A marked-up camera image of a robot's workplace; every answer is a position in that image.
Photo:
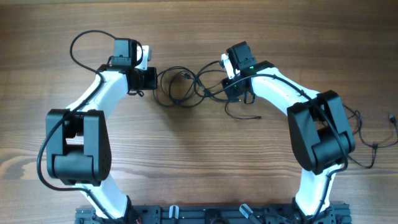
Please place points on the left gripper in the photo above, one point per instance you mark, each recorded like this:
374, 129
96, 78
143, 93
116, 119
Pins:
149, 78

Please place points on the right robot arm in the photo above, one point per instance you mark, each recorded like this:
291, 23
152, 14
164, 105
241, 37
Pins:
320, 133

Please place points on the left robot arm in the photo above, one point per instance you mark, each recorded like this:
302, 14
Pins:
77, 147

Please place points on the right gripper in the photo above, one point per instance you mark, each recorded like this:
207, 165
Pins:
232, 88

